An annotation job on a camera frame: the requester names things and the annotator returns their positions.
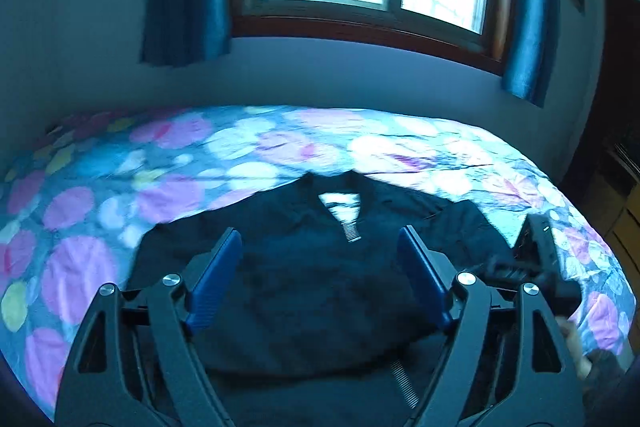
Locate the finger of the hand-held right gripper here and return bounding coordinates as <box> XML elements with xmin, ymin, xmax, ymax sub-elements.
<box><xmin>477</xmin><ymin>256</ymin><xmax>538</xmax><ymax>285</ymax></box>

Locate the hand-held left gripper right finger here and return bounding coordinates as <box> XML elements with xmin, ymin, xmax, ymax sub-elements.
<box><xmin>397</xmin><ymin>225</ymin><xmax>587</xmax><ymax>427</ymax></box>

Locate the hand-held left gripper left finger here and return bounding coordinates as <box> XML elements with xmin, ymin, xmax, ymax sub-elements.
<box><xmin>54</xmin><ymin>227</ymin><xmax>246</xmax><ymax>427</ymax></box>

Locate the black jacket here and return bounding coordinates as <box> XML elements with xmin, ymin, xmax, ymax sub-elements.
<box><xmin>125</xmin><ymin>171</ymin><xmax>583</xmax><ymax>427</ymax></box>

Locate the person's right hand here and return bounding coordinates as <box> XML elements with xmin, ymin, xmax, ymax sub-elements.
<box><xmin>557</xmin><ymin>317</ymin><xmax>593</xmax><ymax>380</ymax></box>

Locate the dotted colourful bed blanket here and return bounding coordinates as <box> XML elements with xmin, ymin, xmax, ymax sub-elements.
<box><xmin>0</xmin><ymin>104</ymin><xmax>632</xmax><ymax>423</ymax></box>

